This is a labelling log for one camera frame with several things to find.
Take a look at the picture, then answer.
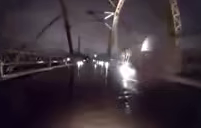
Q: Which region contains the wet dark road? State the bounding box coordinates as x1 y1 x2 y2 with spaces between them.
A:
0 62 201 128

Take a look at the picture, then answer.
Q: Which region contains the pale curved lattice mast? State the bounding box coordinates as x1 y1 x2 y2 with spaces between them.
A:
102 0 127 60

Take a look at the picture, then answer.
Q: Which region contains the dark leaning pole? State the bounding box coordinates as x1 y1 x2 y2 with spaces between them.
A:
58 0 75 56

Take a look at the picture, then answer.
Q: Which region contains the pale roadside railing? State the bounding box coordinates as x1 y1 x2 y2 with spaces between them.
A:
0 52 74 82

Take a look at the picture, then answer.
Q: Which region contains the yellowish lattice mast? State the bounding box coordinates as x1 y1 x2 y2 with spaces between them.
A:
169 0 183 48

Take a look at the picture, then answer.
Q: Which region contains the pale kerb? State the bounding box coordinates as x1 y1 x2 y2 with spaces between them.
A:
162 73 201 93

